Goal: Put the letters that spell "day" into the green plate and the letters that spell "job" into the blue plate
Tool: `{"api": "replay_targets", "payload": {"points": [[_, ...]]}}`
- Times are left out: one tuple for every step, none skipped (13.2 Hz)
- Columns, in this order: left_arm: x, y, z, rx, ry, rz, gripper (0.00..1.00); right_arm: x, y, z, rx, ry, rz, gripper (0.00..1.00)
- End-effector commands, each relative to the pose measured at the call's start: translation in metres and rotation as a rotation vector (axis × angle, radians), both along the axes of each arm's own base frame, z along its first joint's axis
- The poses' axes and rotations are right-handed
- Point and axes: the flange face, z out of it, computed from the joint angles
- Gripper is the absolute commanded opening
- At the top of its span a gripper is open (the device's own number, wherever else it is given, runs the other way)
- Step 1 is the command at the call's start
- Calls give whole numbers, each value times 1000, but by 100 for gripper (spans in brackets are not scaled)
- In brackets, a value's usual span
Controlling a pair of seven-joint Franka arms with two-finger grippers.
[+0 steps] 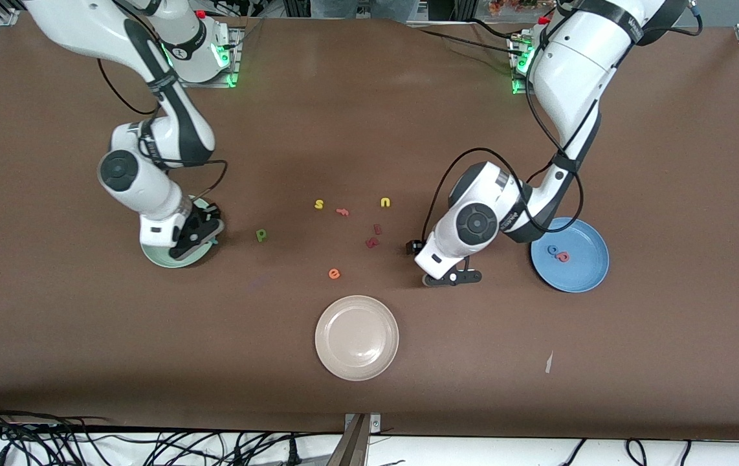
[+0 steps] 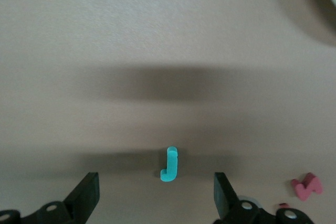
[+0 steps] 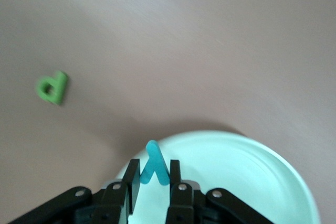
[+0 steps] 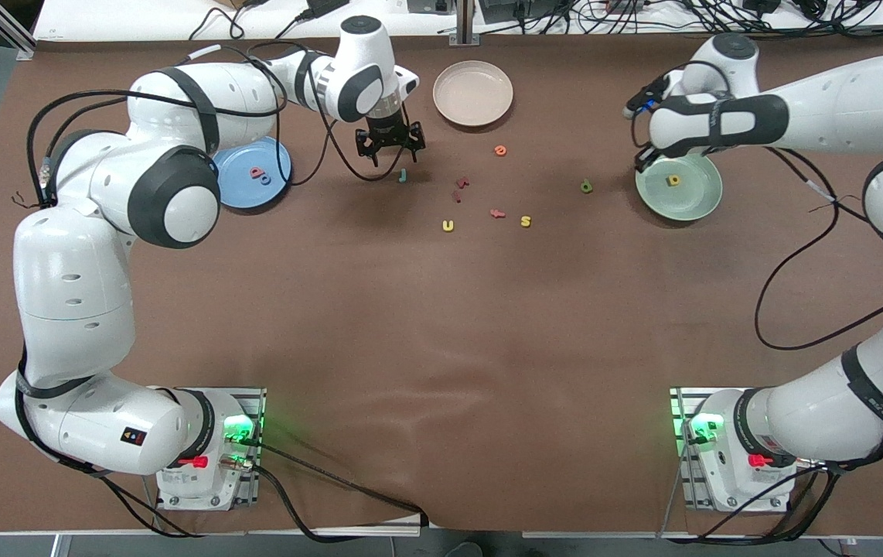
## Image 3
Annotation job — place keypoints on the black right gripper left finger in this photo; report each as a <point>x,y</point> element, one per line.
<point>113,200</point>

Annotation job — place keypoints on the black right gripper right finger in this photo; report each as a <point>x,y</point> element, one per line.
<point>183,203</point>

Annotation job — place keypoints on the teal foam letter y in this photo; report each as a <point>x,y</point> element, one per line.
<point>155,158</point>

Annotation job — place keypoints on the green foam letter p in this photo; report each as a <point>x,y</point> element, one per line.
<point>60,87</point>

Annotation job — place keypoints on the light green plate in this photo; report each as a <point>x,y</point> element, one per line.
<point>236,171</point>

